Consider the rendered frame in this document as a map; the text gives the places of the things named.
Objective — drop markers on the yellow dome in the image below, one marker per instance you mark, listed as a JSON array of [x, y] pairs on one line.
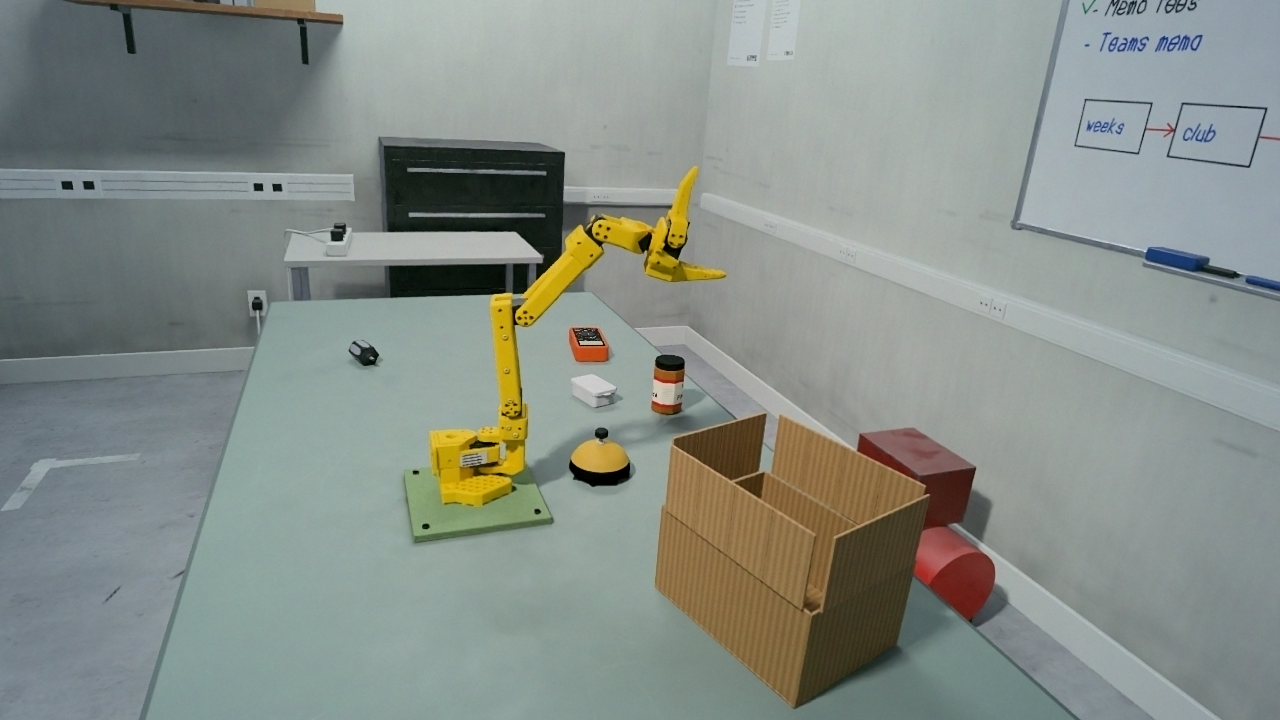
[[600, 461]]

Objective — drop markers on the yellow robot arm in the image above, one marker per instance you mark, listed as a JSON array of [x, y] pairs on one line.
[[460, 452]]

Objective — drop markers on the orange jar with black lid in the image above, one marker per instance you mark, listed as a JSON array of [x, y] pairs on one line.
[[668, 384]]

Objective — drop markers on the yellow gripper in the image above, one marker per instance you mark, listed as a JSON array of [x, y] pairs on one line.
[[670, 237]]

